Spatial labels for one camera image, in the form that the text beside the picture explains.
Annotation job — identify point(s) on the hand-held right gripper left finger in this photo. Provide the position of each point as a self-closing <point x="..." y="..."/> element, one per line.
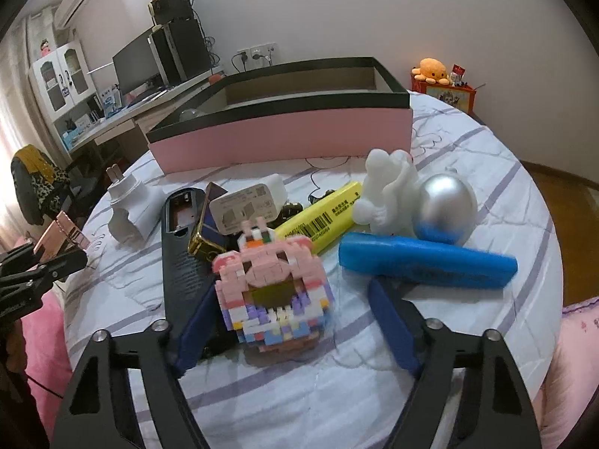
<point x="196" y="327"/>

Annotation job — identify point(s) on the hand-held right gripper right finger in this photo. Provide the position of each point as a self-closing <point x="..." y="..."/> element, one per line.
<point x="390" y="322"/>

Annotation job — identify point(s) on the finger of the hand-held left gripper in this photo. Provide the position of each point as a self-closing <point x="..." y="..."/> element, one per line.
<point x="16" y="252"/>
<point x="61" y="264"/>

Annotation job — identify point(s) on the rose gold binder clip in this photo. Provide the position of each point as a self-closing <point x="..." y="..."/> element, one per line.
<point x="58" y="234"/>

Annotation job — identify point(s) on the blue highlighter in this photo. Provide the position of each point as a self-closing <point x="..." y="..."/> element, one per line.
<point x="421" y="262"/>

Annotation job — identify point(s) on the black remote control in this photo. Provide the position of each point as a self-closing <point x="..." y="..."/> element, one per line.
<point x="180" y="252"/>

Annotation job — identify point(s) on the pink building block figure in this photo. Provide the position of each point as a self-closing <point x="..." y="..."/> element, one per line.
<point x="271" y="285"/>

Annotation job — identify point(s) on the white plug adapter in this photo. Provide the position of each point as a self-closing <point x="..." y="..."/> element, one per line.
<point x="133" y="206"/>

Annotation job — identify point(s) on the yellow highlighter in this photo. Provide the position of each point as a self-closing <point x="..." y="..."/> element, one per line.
<point x="318" y="222"/>

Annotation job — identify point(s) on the white plaster figurine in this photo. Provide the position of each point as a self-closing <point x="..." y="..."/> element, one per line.
<point x="388" y="191"/>

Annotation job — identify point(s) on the white charger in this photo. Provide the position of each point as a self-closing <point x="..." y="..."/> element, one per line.
<point x="248" y="203"/>

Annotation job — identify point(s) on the pink box with black rim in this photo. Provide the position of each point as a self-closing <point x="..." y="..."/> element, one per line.
<point x="281" y="142"/>

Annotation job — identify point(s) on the chair with leopard cloth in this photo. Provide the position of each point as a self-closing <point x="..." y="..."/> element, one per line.
<point x="37" y="182"/>

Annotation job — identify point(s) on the blue and gold small box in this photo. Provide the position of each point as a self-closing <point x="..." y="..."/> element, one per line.
<point x="206" y="238"/>

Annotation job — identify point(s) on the silver and blue egg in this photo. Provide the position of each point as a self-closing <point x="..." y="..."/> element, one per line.
<point x="447" y="206"/>

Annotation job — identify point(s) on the black hair clip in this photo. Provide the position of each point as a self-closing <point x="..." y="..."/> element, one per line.
<point x="294" y="206"/>

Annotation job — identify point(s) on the white desk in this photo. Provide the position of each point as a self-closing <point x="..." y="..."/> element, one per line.
<point x="117" y="124"/>

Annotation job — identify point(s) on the blue carton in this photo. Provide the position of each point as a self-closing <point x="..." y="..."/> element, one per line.
<point x="111" y="104"/>

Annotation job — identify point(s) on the white glass-door cabinet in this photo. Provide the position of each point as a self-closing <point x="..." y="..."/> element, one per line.
<point x="61" y="79"/>

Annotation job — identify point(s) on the pink blanket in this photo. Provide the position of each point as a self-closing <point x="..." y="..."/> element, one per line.
<point x="575" y="360"/>

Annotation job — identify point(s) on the black computer monitor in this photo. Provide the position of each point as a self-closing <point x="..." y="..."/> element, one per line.
<point x="135" y="65"/>

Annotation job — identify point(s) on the red printed box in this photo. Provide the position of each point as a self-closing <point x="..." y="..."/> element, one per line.
<point x="444" y="96"/>

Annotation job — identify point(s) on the orange ball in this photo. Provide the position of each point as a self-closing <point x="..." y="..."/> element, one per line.
<point x="216" y="77"/>

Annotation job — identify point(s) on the black computer tower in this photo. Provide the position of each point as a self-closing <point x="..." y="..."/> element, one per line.
<point x="187" y="51"/>

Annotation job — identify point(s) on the orange octopus plush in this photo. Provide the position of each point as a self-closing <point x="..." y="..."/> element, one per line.
<point x="433" y="70"/>

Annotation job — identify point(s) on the white wall socket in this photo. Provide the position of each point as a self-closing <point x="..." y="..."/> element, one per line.
<point x="257" y="53"/>

